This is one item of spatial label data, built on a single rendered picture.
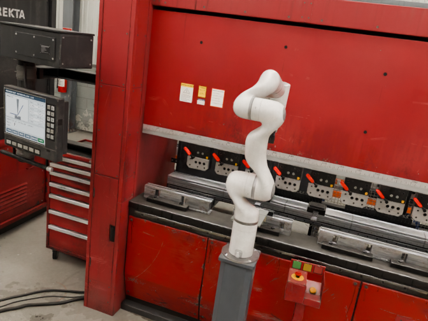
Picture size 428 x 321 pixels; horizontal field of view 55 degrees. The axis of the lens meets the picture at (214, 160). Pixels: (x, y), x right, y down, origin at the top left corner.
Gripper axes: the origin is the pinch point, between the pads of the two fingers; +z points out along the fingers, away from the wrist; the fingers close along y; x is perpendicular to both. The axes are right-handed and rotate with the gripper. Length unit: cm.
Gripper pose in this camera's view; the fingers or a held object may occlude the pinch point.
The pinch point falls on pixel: (271, 138)
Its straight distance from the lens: 231.7
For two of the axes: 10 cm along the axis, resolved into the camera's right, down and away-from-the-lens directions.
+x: 9.8, 1.8, -0.5
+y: -1.2, 3.9, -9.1
